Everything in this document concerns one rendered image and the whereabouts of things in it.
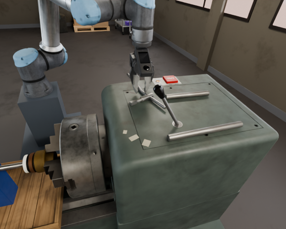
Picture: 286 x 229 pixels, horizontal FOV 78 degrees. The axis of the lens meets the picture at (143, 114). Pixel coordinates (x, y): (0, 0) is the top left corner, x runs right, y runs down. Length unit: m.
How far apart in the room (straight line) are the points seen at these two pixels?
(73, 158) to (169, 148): 0.31
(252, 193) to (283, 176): 0.49
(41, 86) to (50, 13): 0.37
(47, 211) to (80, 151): 0.37
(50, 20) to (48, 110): 0.47
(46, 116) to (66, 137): 0.56
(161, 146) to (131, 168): 0.11
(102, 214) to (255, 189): 1.72
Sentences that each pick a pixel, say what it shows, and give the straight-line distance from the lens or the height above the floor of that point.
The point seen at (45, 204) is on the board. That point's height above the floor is 0.89.
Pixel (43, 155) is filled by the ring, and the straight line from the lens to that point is 0.76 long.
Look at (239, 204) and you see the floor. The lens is 2.09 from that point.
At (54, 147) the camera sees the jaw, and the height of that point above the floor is 1.13.
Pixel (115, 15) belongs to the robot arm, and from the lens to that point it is 0.67.
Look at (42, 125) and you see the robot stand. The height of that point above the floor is 0.92.
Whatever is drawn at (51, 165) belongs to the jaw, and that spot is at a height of 1.11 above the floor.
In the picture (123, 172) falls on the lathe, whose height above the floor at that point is 1.22.
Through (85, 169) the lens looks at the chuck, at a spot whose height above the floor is 1.16.
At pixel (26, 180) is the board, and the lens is 1.04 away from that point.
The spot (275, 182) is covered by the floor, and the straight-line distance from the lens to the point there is 2.45.
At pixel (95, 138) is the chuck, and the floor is 1.22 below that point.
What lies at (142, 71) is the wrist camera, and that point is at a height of 1.41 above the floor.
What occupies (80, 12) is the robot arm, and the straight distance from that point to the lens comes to 0.60.
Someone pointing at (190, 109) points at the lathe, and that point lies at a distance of 0.72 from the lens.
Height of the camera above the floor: 1.67
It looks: 39 degrees down
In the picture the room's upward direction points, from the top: 3 degrees clockwise
